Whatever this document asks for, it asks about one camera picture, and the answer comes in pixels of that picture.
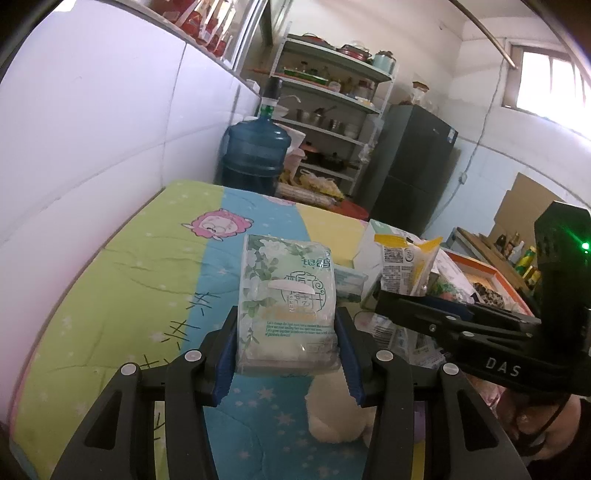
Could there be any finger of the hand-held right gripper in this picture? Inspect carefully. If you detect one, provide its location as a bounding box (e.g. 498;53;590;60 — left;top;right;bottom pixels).
375;288;551;394
442;301;542;327

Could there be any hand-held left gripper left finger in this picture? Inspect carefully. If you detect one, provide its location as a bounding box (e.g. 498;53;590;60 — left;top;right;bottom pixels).
50;305;238;480

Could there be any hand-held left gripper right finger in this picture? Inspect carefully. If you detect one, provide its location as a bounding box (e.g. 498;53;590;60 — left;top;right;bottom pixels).
336;305;532;480

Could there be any orange rimmed tray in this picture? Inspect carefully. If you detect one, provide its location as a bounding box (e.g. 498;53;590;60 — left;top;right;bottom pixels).
441;249;541;319

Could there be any cream plush teddy bear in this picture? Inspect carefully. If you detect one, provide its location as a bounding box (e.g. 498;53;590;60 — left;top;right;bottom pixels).
306;364;376;445

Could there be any yellow white snack packet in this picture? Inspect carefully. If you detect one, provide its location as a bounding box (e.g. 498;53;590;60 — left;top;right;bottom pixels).
374;233;444;297

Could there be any green floral tissue pack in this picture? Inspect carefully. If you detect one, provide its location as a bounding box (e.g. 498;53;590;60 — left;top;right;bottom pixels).
235;234;342;377

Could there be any person's right hand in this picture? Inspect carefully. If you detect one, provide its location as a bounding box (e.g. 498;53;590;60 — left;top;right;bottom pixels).
522;397;591;462

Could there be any leopard print plush toy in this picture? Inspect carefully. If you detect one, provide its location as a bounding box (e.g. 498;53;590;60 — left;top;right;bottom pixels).
473;284;506;308

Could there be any floral print pack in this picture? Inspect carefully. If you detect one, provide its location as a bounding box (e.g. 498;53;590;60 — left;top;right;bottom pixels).
431;277;474;303

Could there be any clear plastic wipes packet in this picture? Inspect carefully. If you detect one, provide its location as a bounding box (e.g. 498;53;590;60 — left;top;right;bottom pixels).
369;314;451;367

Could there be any yellow green bottle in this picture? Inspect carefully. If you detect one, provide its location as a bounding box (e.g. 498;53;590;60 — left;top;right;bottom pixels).
515;247;539;278

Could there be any wooden board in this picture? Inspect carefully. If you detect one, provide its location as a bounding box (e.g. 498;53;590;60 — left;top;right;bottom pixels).
455;226;504;264

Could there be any brown cardboard sheet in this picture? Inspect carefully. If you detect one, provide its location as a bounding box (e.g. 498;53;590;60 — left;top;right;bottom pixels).
492;172;566;241

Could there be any colourful printed blanket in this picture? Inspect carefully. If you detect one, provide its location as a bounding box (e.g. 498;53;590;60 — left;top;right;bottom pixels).
9;180;522;480

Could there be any dark grey fridge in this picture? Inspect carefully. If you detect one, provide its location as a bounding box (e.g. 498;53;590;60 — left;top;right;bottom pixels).
369;104;460;236

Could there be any long noodle pack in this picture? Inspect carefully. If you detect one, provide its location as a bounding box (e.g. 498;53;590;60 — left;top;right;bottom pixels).
276;182;338;208

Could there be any black wok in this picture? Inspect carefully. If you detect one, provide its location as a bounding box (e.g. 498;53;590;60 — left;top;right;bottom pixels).
321;154;358;171

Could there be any pink plastic container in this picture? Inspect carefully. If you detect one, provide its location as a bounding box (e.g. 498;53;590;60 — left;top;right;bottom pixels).
284;148;308;176

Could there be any small barred window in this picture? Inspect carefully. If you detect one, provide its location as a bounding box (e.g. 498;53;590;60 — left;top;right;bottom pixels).
505;41;591;127

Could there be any blue water jug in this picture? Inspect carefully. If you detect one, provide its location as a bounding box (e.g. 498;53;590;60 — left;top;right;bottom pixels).
221;78;293;197

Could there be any white metal shelf rack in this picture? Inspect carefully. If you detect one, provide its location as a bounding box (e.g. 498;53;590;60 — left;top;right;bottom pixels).
267;33;399;199

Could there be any green tray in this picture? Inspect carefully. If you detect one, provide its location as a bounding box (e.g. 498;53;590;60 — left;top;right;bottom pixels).
281;67;328;81

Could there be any red cooking pot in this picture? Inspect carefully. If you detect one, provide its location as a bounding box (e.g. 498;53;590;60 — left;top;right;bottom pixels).
337;42;372;61

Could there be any curved metal rod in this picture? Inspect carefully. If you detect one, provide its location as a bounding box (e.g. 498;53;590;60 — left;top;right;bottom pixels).
450;0;515;70

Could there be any large sliding window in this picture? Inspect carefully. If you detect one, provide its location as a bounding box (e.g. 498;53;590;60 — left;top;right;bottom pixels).
231;0;296;75

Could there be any red oil bottle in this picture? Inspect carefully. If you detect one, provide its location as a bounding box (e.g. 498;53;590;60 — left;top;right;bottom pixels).
217;28;236;58
180;0;206;38
203;4;227;47

